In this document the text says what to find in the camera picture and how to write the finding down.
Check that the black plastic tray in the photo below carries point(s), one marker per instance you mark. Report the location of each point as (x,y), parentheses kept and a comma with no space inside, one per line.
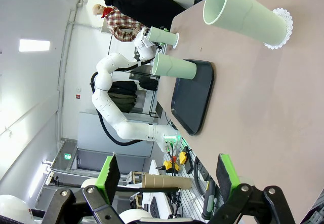
(195,99)

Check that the grey slotted mounting plate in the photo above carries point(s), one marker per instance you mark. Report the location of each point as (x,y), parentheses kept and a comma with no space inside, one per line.
(188,206)

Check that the bystander in black clothes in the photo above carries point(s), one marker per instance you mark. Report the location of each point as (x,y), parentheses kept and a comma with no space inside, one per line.
(146,3)

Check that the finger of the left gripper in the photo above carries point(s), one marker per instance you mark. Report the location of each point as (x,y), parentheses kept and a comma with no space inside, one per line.
(165,29)

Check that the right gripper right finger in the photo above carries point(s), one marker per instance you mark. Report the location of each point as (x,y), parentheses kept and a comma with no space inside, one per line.
(225,176)

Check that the green exit sign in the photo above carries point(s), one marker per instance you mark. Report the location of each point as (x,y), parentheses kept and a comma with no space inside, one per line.
(67,156)

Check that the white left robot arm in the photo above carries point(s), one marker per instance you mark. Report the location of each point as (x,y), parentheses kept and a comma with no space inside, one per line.
(106,82)

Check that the brown cardboard tube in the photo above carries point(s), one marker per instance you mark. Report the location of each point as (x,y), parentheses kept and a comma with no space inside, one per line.
(165,182)

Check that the rectangular ceiling light panel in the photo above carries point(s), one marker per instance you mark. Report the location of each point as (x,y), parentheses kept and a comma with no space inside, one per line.
(34,45)

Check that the black keyboard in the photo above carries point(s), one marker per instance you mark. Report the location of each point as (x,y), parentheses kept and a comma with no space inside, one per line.
(154,206)

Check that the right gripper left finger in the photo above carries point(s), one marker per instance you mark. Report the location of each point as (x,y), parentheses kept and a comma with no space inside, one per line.
(111,178)

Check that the white lace paper coaster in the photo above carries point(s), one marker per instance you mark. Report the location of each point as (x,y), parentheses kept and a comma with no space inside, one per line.
(176,40)
(288,23)

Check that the black bag on rack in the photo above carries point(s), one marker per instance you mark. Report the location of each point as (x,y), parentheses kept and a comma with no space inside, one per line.
(149,83)

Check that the bystander in plaid shirt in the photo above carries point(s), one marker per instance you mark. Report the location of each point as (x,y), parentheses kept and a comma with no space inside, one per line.
(121,26)

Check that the light green plastic cup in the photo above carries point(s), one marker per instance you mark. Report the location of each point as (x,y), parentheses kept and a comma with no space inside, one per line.
(162,36)
(243,16)
(174,68)

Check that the green and black hand tool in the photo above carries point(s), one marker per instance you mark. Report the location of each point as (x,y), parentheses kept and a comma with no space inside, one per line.
(210,198)

